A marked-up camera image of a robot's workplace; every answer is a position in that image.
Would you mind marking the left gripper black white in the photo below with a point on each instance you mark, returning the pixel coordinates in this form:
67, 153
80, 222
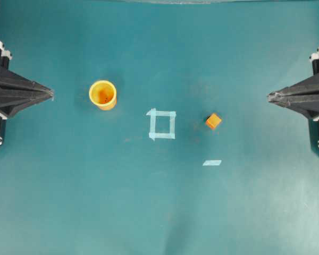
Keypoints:
11, 100

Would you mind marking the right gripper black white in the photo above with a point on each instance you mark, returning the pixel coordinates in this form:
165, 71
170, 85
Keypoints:
302, 97

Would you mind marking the yellow plastic cup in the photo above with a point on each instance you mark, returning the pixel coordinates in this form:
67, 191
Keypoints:
103, 94

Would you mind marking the orange cube block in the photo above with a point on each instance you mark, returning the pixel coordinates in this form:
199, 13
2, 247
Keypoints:
213, 121

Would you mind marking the light blue tape strip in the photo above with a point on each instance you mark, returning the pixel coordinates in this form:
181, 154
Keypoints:
212, 163

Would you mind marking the light blue tape square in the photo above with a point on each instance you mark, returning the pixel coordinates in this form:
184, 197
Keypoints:
153, 114

